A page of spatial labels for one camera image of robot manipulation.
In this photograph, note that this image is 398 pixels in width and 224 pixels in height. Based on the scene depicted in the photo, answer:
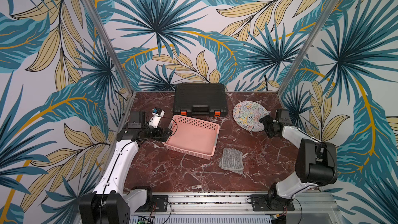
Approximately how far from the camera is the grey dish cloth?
834 mm

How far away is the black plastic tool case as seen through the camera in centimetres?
102

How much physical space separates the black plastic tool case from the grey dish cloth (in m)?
0.26
